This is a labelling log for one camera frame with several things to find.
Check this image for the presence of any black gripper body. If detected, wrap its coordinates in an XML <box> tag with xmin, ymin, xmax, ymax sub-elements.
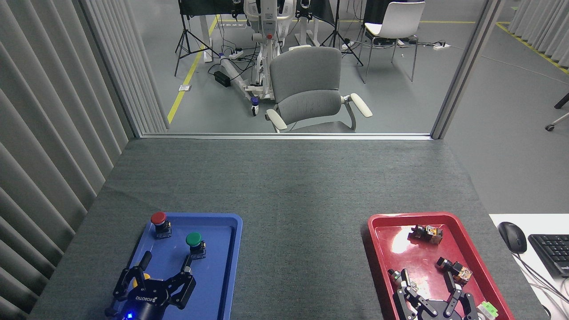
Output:
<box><xmin>420</xmin><ymin>301</ymin><xmax>450</xmax><ymax>320</ymax></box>
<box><xmin>106</xmin><ymin>284</ymin><xmax>174</xmax><ymax>320</ymax></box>

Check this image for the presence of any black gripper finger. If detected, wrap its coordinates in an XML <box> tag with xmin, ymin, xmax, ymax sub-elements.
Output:
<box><xmin>394</xmin><ymin>268</ymin><xmax>439</xmax><ymax>320</ymax></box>
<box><xmin>163</xmin><ymin>259</ymin><xmax>196</xmax><ymax>310</ymax></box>
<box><xmin>445</xmin><ymin>272</ymin><xmax>480</xmax><ymax>320</ymax></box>
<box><xmin>113</xmin><ymin>251</ymin><xmax>152</xmax><ymax>301</ymax></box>

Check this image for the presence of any green push button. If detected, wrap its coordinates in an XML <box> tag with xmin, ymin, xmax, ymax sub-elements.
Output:
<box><xmin>185</xmin><ymin>232</ymin><xmax>207</xmax><ymax>260</ymax></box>

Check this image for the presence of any red push button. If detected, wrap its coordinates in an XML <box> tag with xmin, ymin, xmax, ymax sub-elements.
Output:
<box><xmin>150</xmin><ymin>212</ymin><xmax>172</xmax><ymax>240</ymax></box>

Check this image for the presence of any blue plastic tray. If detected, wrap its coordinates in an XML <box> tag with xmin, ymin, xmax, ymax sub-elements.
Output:
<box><xmin>108</xmin><ymin>212</ymin><xmax>243</xmax><ymax>320</ymax></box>

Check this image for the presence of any red plastic tray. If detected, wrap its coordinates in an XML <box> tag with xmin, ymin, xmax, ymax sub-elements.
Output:
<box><xmin>368</xmin><ymin>212</ymin><xmax>515</xmax><ymax>320</ymax></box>

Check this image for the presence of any black computer mouse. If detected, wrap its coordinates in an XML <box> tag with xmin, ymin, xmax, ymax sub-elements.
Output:
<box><xmin>498</xmin><ymin>221</ymin><xmax>528</xmax><ymax>254</ymax></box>

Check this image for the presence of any black keyboard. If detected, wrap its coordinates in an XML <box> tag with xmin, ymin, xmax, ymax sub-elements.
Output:
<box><xmin>528</xmin><ymin>234</ymin><xmax>569</xmax><ymax>279</ymax></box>

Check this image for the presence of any white desk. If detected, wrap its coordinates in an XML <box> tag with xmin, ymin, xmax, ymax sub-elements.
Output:
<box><xmin>489</xmin><ymin>213</ymin><xmax>569</xmax><ymax>320</ymax></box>

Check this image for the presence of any black chair base with wheel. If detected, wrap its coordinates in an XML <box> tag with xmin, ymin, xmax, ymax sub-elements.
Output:
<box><xmin>545</xmin><ymin>92</ymin><xmax>569</xmax><ymax>132</ymax></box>

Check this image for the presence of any grey office chair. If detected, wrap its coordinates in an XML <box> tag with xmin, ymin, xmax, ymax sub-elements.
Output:
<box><xmin>265</xmin><ymin>46</ymin><xmax>373</xmax><ymax>133</ymax></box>

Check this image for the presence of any black tripod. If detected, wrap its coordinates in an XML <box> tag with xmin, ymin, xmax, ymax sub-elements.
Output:
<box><xmin>320</xmin><ymin>0</ymin><xmax>364</xmax><ymax>67</ymax></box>
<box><xmin>174</xmin><ymin>0</ymin><xmax>221</xmax><ymax>77</ymax></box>

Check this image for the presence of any white stand on wheels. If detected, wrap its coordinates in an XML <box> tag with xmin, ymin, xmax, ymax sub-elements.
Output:
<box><xmin>220</xmin><ymin>0</ymin><xmax>297</xmax><ymax>117</ymax></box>

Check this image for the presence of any white plastic chair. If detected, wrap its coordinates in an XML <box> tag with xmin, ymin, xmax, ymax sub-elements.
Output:
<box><xmin>357</xmin><ymin>1</ymin><xmax>426</xmax><ymax>84</ymax></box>

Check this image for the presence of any white switch with green cap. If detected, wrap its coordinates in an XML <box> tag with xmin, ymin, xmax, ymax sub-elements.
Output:
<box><xmin>477</xmin><ymin>301</ymin><xmax>499</xmax><ymax>320</ymax></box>

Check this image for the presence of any silver round switch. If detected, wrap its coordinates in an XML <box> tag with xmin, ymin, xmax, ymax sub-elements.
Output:
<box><xmin>388</xmin><ymin>268</ymin><xmax>419</xmax><ymax>295</ymax></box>

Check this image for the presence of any black switch with orange block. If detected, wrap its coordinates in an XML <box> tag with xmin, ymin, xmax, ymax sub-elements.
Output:
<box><xmin>436</xmin><ymin>256</ymin><xmax>473</xmax><ymax>286</ymax></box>
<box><xmin>409</xmin><ymin>224</ymin><xmax>444</xmax><ymax>245</ymax></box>

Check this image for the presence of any black mouse cable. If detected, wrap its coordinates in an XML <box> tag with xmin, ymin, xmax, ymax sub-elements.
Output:
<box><xmin>516</xmin><ymin>252</ymin><xmax>569</xmax><ymax>305</ymax></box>

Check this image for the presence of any silver post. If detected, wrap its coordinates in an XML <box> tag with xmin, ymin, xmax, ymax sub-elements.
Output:
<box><xmin>430</xmin><ymin>0</ymin><xmax>505</xmax><ymax>140</ymax></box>

